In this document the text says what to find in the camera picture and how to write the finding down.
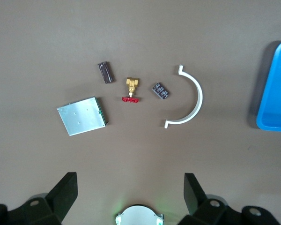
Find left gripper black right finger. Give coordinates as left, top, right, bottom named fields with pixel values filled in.
left=177, top=172, right=281, bottom=225

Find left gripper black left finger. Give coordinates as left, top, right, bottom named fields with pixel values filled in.
left=0, top=172, right=78, bottom=225

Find small black connector block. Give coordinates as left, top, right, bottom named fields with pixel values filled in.
left=151, top=82, right=171, bottom=100

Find long dark brown capacitor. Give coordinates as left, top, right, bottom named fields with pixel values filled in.
left=97, top=60, right=115, bottom=84

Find blue plastic tray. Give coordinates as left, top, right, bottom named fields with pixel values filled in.
left=256, top=38, right=281, bottom=133

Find silver metal box module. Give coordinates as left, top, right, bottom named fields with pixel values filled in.
left=56, top=97, right=109, bottom=136

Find brass valve red handwheel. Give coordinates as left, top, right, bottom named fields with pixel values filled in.
left=120, top=77, right=141, bottom=104

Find brown table mat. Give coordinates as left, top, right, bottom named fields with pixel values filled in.
left=0, top=0, right=281, bottom=225

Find white half-ring pipe bracket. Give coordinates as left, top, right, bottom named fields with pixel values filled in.
left=163, top=65, right=204, bottom=129

